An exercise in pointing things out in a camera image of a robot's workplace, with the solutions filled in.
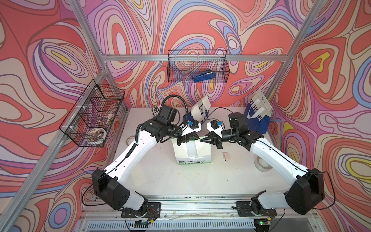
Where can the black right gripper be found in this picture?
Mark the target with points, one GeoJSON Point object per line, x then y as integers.
{"type": "Point", "coordinates": [215, 140]}

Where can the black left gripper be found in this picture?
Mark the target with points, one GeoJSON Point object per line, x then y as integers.
{"type": "Point", "coordinates": [185, 138]}

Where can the green white paper bag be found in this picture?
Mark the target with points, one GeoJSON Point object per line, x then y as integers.
{"type": "Point", "coordinates": [192, 152]}

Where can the blue white paper bag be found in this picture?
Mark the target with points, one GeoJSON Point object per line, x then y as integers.
{"type": "Point", "coordinates": [200, 111]}

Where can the dark blue paper bag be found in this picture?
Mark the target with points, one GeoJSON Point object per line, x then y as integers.
{"type": "Point", "coordinates": [258, 113]}

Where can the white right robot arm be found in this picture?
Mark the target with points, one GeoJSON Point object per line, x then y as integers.
{"type": "Point", "coordinates": [306, 185]}

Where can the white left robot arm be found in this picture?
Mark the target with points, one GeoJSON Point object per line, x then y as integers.
{"type": "Point", "coordinates": [108, 184]}

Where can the clear cup of pencils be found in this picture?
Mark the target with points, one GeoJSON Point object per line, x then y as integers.
{"type": "Point", "coordinates": [155, 110]}

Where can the white tape roll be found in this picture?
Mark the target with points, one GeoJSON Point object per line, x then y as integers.
{"type": "Point", "coordinates": [262, 165]}

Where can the blue stapler in basket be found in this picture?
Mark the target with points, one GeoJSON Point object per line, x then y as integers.
{"type": "Point", "coordinates": [204, 76]}

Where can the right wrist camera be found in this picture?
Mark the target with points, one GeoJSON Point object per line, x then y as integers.
{"type": "Point", "coordinates": [215, 126]}

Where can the black wire basket back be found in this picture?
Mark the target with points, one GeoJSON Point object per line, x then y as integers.
{"type": "Point", "coordinates": [184, 64]}

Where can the black wire basket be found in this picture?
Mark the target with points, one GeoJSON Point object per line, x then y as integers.
{"type": "Point", "coordinates": [184, 64]}
{"type": "Point", "coordinates": [96, 107]}

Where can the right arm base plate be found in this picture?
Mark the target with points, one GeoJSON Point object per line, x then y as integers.
{"type": "Point", "coordinates": [253, 209]}

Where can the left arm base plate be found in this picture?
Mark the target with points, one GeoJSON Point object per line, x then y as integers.
{"type": "Point", "coordinates": [149, 210]}

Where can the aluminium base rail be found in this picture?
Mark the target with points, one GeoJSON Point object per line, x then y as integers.
{"type": "Point", "coordinates": [192, 213]}

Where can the black wire basket left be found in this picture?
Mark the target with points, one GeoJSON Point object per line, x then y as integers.
{"type": "Point", "coordinates": [96, 107]}

